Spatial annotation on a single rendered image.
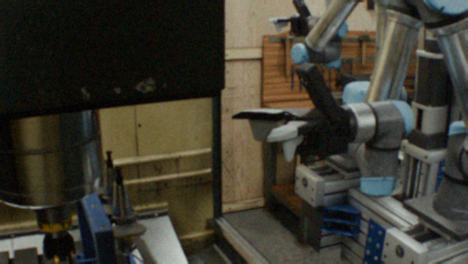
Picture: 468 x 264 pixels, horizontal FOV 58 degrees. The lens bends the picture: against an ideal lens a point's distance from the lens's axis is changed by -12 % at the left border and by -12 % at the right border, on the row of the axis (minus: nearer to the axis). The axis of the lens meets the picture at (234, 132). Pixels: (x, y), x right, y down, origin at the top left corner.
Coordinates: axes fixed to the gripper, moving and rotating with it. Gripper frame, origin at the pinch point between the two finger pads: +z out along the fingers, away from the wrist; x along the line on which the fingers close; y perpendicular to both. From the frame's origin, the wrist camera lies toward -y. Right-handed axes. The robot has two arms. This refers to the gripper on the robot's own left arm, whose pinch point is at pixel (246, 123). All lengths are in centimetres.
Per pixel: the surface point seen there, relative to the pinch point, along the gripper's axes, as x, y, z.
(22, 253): 66, 55, 50
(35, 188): -19.6, -0.7, 34.0
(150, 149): 91, 33, 0
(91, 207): 24.0, 22.3, 26.0
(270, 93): 243, 50, -120
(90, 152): -17.0, -3.4, 26.8
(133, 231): 12.5, 23.4, 18.7
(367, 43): 243, 12, -208
